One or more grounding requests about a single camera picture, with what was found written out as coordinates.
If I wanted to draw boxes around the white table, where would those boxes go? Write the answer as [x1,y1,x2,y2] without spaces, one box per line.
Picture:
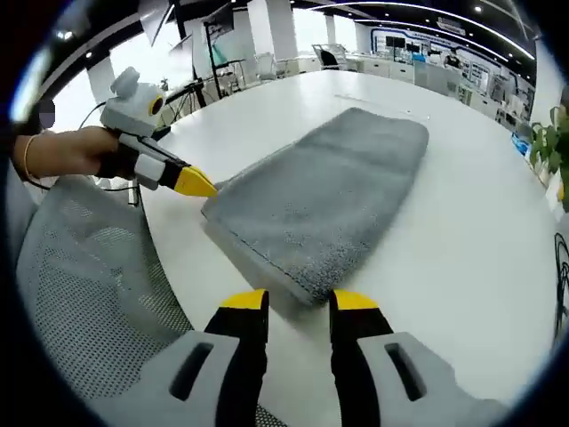
[140,69,562,427]

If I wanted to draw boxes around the gold bracelet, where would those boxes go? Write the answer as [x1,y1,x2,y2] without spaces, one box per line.
[22,133,39,177]

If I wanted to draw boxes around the black office chair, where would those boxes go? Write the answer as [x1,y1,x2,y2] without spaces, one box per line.
[319,49,344,71]

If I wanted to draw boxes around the green potted plant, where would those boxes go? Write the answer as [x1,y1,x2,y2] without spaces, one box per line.
[527,105,569,175]

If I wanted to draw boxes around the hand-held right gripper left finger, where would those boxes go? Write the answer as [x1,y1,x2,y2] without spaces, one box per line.
[86,288,270,427]

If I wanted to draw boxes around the person's left hand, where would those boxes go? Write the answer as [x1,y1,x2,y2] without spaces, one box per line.
[65,125,121,178]

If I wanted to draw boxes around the black cable bundle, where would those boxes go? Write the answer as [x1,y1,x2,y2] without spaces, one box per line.
[552,232,569,331]

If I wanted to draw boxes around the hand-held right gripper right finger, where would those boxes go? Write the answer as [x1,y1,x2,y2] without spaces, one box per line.
[328,288,512,427]

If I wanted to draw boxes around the ceiling air conditioner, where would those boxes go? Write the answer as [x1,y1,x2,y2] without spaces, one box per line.
[437,17,467,36]

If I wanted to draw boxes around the blue box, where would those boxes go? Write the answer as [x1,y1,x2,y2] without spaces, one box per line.
[510,133,533,157]

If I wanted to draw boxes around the grey towel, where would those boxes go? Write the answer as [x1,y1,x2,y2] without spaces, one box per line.
[201,106,431,307]

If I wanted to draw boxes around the black tripod stand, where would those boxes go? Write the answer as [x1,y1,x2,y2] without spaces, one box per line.
[166,4,251,119]

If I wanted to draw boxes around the grey mesh office chair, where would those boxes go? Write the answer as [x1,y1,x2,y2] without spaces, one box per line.
[16,174,277,427]

